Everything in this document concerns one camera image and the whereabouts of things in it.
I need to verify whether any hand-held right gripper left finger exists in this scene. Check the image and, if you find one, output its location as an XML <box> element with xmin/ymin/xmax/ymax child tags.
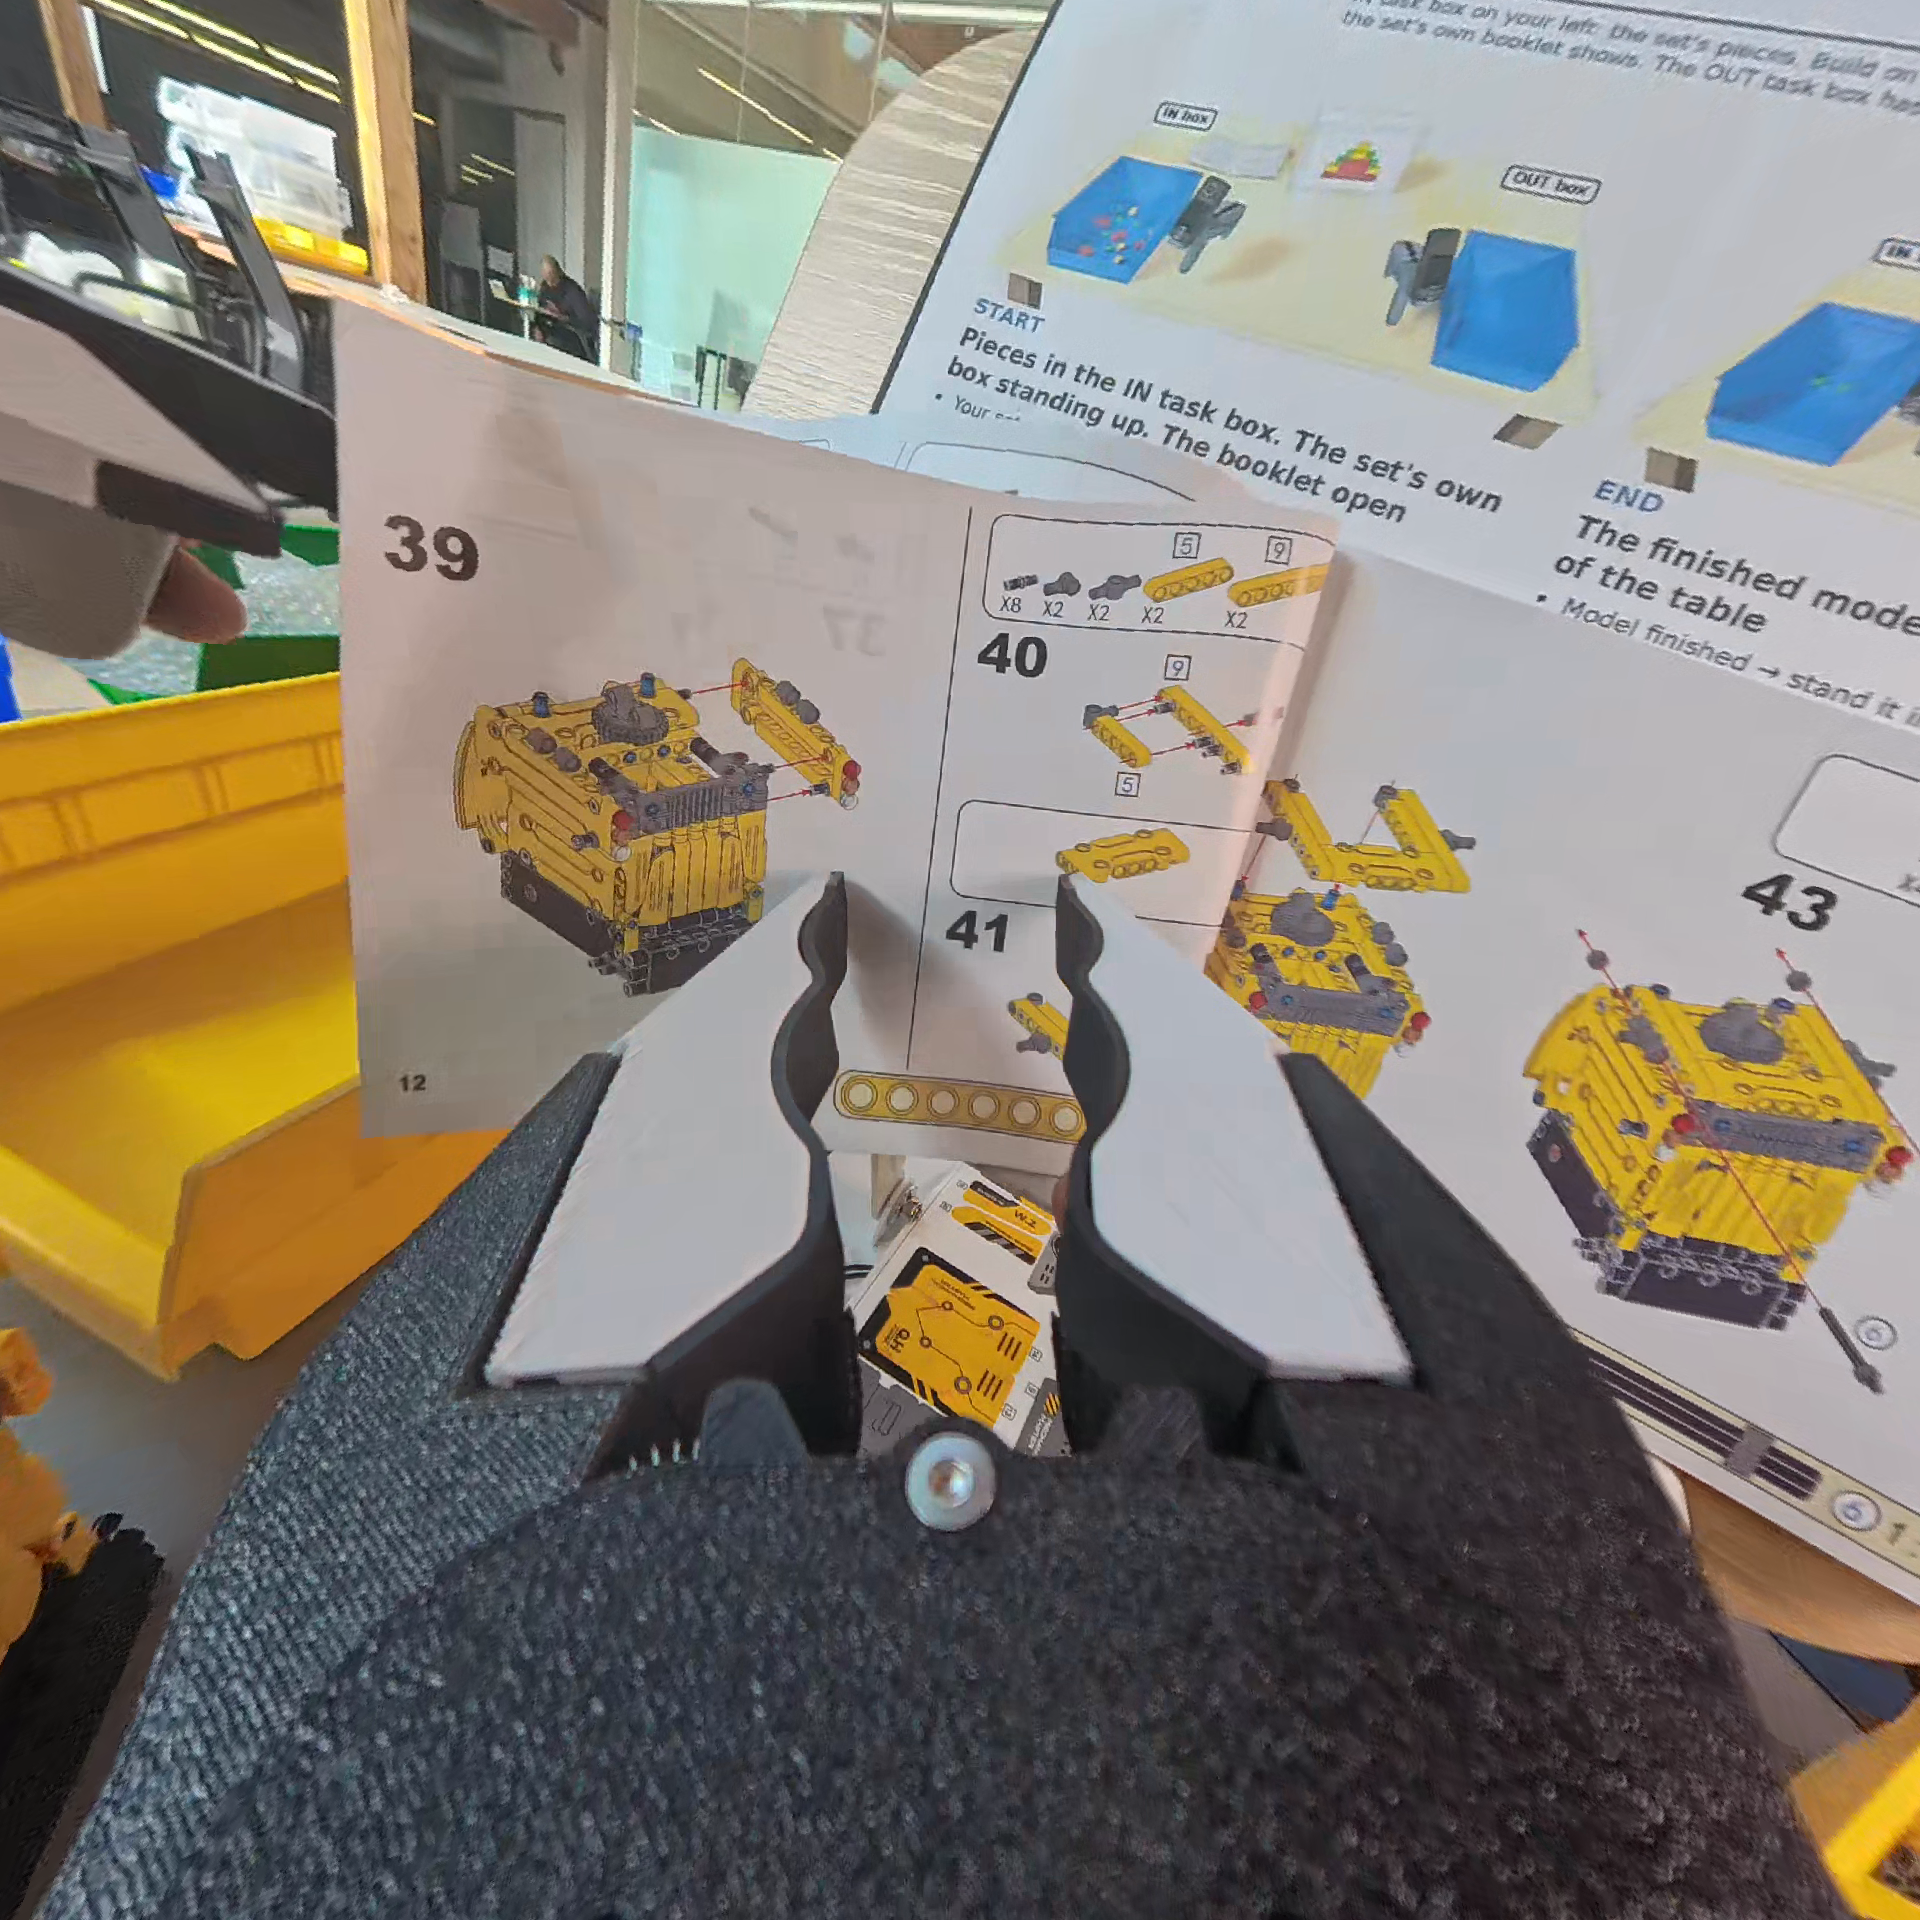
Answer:
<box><xmin>481</xmin><ymin>873</ymin><xmax>864</xmax><ymax>1457</ymax></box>

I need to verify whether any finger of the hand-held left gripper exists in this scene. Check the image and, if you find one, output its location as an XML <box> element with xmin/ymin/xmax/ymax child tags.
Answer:
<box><xmin>0</xmin><ymin>263</ymin><xmax>341</xmax><ymax>522</ymax></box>
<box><xmin>0</xmin><ymin>306</ymin><xmax>291</xmax><ymax>561</ymax></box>

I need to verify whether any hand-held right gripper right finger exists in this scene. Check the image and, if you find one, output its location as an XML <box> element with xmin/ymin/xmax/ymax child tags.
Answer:
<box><xmin>1055</xmin><ymin>873</ymin><xmax>1415</xmax><ymax>1471</ymax></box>

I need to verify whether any instruction booklet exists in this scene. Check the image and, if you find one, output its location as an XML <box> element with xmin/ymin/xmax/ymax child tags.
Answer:
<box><xmin>333</xmin><ymin>306</ymin><xmax>1920</xmax><ymax>1601</ymax></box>

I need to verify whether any yellow lego vehicle model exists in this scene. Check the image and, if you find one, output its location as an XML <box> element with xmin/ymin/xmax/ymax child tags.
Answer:
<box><xmin>0</xmin><ymin>1328</ymin><xmax>165</xmax><ymax>1877</ymax></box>

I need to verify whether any person's left hand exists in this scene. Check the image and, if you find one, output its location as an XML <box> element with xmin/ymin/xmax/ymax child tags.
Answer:
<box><xmin>144</xmin><ymin>545</ymin><xmax>252</xmax><ymax>647</ymax></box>

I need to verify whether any black utility cart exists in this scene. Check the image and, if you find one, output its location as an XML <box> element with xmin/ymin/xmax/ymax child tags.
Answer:
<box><xmin>0</xmin><ymin>89</ymin><xmax>313</xmax><ymax>401</ymax></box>

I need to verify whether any green storage bin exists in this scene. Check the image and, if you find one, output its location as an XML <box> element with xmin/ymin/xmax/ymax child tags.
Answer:
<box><xmin>89</xmin><ymin>517</ymin><xmax>341</xmax><ymax>707</ymax></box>

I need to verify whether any sticker sheet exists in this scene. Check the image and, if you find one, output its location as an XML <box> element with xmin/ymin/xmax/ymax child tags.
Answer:
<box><xmin>849</xmin><ymin>1161</ymin><xmax>1075</xmax><ymax>1457</ymax></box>

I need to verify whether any yellow storage bin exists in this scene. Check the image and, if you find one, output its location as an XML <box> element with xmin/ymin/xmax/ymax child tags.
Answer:
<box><xmin>0</xmin><ymin>673</ymin><xmax>506</xmax><ymax>1383</ymax></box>
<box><xmin>1789</xmin><ymin>1704</ymin><xmax>1920</xmax><ymax>1920</ymax></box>

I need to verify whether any printed task sheet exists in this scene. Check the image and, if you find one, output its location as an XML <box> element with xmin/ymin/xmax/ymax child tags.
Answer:
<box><xmin>871</xmin><ymin>0</ymin><xmax>1920</xmax><ymax>737</ymax></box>

